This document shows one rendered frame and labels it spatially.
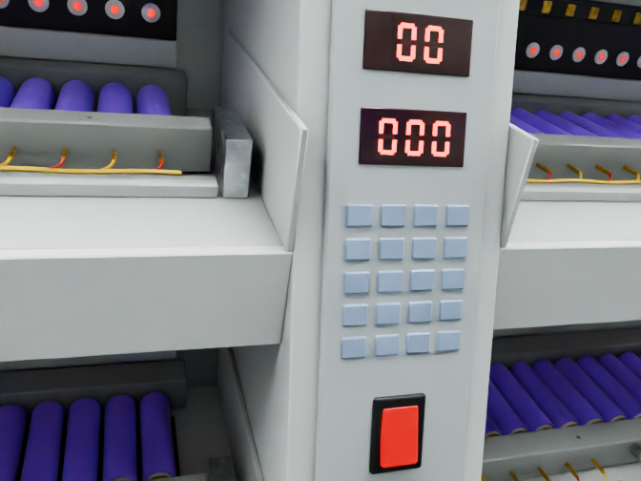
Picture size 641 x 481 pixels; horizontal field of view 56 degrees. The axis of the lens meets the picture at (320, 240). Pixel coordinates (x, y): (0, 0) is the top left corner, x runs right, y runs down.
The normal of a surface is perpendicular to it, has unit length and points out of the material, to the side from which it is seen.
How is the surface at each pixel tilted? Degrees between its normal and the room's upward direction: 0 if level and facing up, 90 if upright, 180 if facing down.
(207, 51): 90
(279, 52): 90
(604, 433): 19
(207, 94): 90
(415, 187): 90
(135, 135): 110
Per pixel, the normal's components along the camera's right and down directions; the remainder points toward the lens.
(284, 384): -0.95, 0.01
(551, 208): 0.13, -0.88
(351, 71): 0.30, 0.15
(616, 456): 0.27, 0.48
